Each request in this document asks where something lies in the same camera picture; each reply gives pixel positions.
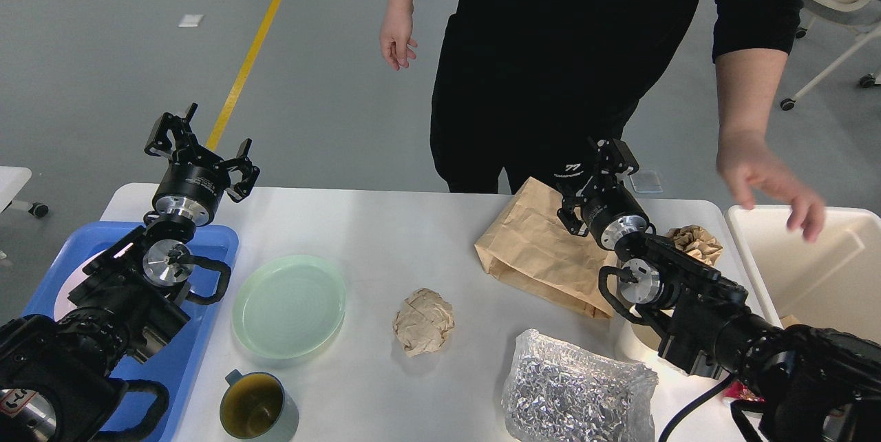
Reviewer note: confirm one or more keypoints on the silver foil bubble bag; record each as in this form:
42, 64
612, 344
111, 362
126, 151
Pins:
557, 391

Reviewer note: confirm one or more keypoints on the blue plastic tray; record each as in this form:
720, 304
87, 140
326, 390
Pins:
176, 364

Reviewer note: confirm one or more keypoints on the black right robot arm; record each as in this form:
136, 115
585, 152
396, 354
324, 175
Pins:
812, 384

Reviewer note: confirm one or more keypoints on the person right hand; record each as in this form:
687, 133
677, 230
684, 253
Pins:
397, 44

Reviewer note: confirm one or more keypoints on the person in black clothes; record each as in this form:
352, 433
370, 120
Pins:
526, 87

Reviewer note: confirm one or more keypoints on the light green plate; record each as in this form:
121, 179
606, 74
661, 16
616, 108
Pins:
289, 307

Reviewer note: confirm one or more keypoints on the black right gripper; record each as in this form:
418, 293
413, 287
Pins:
606, 210

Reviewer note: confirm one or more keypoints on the person left hand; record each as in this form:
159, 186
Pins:
746, 164

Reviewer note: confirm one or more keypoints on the pink plate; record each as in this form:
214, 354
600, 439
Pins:
62, 303

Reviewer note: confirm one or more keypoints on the brown paper ball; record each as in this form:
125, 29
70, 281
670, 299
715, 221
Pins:
423, 323

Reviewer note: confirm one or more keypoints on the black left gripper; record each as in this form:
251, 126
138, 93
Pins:
187, 189

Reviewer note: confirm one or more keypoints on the brown paper bag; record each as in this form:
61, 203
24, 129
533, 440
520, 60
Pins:
528, 247

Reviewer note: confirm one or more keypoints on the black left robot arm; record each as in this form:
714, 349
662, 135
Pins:
57, 382

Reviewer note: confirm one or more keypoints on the white plastic bin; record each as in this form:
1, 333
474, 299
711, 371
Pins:
832, 282

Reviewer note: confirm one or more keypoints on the white cup under arm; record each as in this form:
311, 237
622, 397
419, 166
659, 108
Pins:
633, 342

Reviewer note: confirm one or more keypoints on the crumpled paper ball right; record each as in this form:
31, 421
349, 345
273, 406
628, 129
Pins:
697, 242

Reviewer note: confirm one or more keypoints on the green mug yellow inside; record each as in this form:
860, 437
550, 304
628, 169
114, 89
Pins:
257, 407

